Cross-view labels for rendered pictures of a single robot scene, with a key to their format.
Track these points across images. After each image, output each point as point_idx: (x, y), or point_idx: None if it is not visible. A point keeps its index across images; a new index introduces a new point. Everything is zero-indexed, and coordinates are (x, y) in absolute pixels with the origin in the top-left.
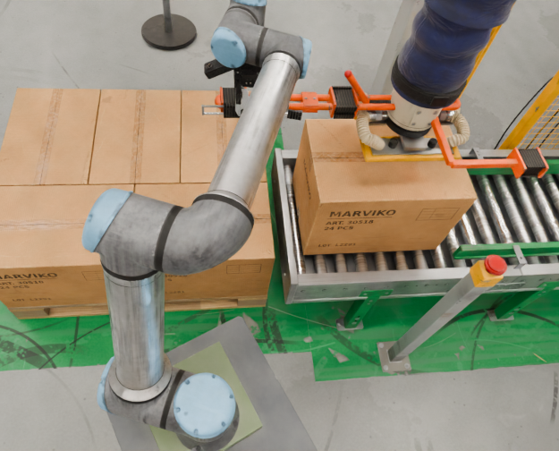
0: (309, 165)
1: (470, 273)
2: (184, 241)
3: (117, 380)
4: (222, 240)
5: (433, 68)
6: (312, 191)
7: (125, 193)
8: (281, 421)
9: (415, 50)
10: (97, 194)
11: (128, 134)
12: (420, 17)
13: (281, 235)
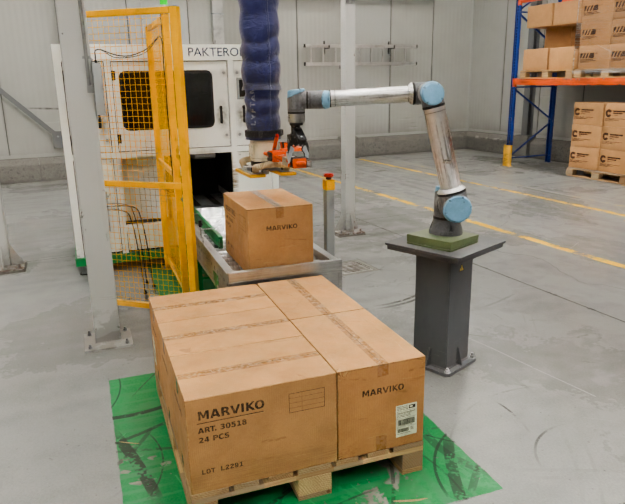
0: (279, 214)
1: (327, 191)
2: None
3: (460, 185)
4: None
5: (279, 116)
6: (296, 217)
7: (425, 83)
8: None
9: (271, 114)
10: (311, 329)
11: (232, 332)
12: (265, 100)
13: None
